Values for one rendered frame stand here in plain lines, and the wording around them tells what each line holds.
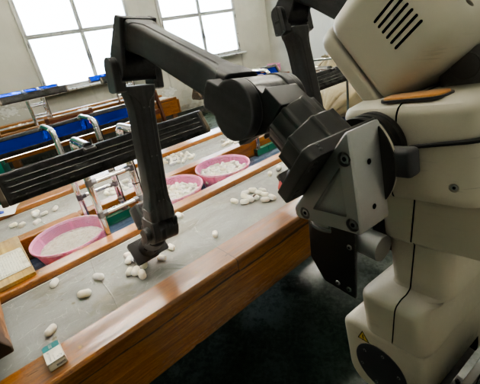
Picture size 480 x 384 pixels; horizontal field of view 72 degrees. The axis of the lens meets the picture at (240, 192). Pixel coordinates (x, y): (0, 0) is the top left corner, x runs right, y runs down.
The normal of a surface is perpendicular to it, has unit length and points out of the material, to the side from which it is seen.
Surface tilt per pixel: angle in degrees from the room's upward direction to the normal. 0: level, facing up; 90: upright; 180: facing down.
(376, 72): 90
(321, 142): 37
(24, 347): 0
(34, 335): 0
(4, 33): 90
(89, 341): 0
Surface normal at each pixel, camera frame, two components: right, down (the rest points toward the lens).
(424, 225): -0.80, 0.37
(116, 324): -0.15, -0.89
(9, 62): 0.58, 0.26
